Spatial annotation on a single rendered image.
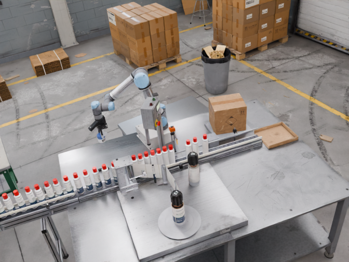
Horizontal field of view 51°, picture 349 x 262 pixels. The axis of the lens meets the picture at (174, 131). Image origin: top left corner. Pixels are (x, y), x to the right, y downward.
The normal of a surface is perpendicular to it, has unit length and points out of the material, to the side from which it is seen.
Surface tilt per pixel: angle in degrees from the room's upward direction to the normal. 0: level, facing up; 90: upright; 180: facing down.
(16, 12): 90
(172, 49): 90
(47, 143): 0
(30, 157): 0
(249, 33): 92
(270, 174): 0
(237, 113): 90
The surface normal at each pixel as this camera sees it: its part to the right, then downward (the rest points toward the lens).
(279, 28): 0.52, 0.44
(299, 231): -0.07, -0.80
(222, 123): 0.15, 0.58
